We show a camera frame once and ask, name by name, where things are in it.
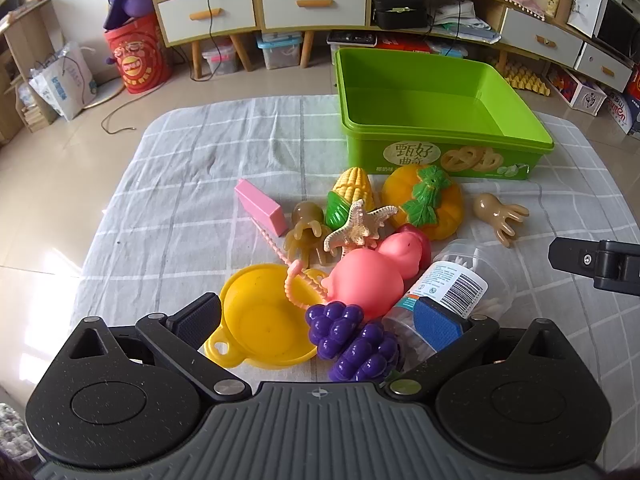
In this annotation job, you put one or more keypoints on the black microwave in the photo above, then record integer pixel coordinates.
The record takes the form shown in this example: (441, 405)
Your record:
(617, 25)

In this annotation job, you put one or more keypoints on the purple toy grapes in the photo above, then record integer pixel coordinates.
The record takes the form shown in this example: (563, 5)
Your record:
(335, 325)

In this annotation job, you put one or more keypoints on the black bag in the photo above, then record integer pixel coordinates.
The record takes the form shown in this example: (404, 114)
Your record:
(400, 10)

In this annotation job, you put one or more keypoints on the clear storage box white lid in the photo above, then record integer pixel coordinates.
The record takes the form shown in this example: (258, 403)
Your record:
(447, 47)

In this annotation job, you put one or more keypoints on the clear cotton swab jar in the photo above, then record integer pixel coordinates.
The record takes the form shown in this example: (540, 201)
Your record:
(452, 280)

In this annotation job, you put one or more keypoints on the clear storage box pink contents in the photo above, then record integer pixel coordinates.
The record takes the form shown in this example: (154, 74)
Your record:
(220, 60)

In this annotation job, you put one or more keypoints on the white toy crate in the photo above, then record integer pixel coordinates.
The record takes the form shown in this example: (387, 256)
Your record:
(580, 92)

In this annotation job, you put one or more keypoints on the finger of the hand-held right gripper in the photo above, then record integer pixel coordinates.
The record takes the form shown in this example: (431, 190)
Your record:
(575, 257)

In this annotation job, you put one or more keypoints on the toy corn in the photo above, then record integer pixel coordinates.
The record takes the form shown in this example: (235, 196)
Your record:
(350, 187)

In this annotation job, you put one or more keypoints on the wooden bookshelf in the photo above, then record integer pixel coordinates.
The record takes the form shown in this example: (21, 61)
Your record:
(30, 35)

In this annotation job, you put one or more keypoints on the clear storage box dark lid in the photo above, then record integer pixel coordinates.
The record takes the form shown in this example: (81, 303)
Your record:
(350, 37)

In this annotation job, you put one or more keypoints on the folded white clothes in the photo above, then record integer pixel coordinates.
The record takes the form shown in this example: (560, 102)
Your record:
(465, 20)

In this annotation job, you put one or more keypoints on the white shopping bag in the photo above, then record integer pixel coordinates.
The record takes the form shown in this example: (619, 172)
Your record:
(65, 85)

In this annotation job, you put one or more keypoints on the translucent brown octopus toy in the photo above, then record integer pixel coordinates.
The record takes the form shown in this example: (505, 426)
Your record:
(305, 212)

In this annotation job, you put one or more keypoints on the yellow toy pot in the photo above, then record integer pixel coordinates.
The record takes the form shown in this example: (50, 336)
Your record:
(260, 322)

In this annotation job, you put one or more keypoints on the grey checked tablecloth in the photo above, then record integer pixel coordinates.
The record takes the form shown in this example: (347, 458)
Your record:
(200, 160)

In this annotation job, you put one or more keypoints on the red white carton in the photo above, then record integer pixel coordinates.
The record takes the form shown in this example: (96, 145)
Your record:
(625, 105)

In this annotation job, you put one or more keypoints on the beige octopus toy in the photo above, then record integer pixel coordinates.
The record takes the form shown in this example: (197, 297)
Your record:
(492, 208)

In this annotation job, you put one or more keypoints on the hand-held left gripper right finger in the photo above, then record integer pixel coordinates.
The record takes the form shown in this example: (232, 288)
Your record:
(440, 325)

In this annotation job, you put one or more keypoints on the pink pig toy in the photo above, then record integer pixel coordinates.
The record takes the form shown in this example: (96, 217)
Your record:
(365, 275)

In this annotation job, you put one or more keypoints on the green plastic box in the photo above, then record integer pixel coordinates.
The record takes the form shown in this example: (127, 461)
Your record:
(415, 100)

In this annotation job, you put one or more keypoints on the toy pumpkin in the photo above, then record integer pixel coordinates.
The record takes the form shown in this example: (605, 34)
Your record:
(400, 197)

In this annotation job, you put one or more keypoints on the yellow egg tray stack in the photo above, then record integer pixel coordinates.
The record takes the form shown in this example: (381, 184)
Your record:
(525, 77)

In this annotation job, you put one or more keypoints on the pink rectangular block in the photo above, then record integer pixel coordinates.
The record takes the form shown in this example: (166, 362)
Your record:
(260, 205)

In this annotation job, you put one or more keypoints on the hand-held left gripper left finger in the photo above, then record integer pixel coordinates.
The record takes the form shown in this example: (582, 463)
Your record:
(197, 317)

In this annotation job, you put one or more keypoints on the red printed barrel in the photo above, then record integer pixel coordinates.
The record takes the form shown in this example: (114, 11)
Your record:
(140, 60)

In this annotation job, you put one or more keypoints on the beige starfish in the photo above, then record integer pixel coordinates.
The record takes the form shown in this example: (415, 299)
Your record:
(352, 230)

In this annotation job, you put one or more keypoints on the red cardboard box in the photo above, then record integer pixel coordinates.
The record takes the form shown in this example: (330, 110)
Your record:
(400, 44)

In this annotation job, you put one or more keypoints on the clear storage box blue lid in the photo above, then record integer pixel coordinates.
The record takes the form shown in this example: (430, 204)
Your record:
(280, 52)

